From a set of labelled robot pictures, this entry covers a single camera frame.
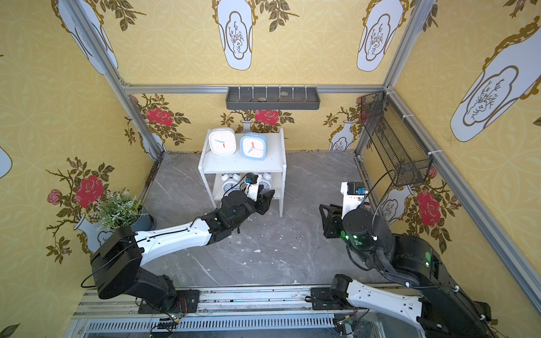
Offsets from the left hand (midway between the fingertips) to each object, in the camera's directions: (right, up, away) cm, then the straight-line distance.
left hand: (272, 190), depth 79 cm
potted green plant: (-56, -7, -2) cm, 56 cm away
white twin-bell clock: (-2, +4, -1) cm, 5 cm away
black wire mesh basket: (+52, +16, +7) cm, 55 cm away
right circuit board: (+25, -46, -6) cm, 52 cm away
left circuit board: (-35, -45, -7) cm, 57 cm away
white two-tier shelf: (0, +8, -9) cm, 12 cm away
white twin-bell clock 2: (-16, +3, +1) cm, 16 cm away
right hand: (+14, -4, -20) cm, 25 cm away
